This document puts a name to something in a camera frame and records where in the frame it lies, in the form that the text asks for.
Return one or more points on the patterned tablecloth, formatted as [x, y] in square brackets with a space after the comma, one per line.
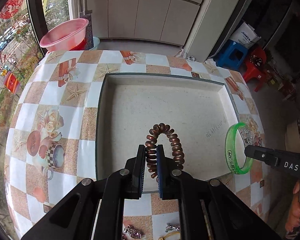
[49, 146]

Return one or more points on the white cabinet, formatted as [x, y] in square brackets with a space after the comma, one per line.
[197, 26]

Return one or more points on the silver heart pendant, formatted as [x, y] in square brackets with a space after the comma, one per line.
[172, 227]

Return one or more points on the pink plastic basin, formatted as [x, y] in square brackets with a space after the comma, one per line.
[69, 35]

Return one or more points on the blue plastic stool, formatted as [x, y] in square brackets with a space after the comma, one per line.
[231, 55]

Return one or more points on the green translucent bangle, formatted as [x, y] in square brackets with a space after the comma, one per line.
[237, 138]

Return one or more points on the red plastic chair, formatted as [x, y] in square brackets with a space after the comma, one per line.
[256, 68]

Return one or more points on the right hand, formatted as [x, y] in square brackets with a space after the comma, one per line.
[293, 220]

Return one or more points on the red paper-cut window decoration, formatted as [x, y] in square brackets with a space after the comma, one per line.
[10, 8]

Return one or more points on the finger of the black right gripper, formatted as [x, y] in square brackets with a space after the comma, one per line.
[283, 161]

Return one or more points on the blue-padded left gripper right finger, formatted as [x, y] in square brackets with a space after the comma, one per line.
[165, 166]

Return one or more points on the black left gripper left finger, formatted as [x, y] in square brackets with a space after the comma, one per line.
[136, 167]

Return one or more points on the white printed sack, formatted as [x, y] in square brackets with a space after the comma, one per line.
[245, 36]

